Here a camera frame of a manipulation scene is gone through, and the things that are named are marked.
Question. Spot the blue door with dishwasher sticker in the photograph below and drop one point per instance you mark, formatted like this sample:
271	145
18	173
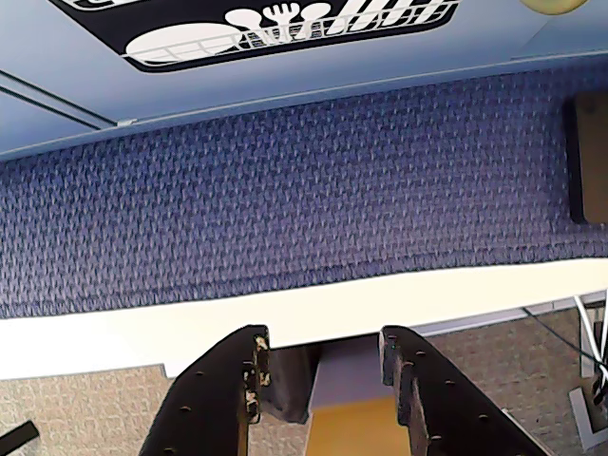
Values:
332	71

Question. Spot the black flat bar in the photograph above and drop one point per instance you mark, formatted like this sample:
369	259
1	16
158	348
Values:
16	434

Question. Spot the grey table leg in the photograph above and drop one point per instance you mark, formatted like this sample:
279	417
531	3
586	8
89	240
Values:
342	370

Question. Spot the white angled bracket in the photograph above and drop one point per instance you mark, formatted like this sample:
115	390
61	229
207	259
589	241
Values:
582	413

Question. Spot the blue textured mat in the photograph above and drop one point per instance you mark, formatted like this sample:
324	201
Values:
285	190

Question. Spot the yellow flat panel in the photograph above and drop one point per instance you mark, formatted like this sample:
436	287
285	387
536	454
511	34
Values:
351	427

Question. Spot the brown wooden board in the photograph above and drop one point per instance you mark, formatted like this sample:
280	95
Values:
594	157

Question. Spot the light blue toy kitchen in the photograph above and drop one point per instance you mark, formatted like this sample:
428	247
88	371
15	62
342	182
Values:
28	128

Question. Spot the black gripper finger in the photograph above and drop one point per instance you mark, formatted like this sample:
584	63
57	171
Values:
209	394
442	408

